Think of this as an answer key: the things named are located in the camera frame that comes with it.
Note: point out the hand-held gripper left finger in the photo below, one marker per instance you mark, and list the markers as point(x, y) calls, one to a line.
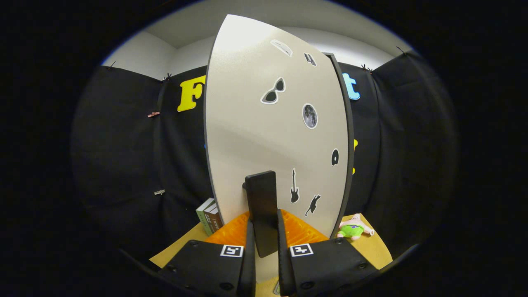
point(251, 268)

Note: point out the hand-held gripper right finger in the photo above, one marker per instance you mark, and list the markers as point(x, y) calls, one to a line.
point(282, 268)

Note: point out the brown book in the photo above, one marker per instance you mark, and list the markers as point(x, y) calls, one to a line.
point(211, 219)
point(218, 221)

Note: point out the green book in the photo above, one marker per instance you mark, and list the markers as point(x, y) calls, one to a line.
point(203, 216)

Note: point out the pink and green plush toy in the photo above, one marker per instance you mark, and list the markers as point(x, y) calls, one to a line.
point(352, 229)

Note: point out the black backdrop cloth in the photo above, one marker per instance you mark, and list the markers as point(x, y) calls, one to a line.
point(123, 165)

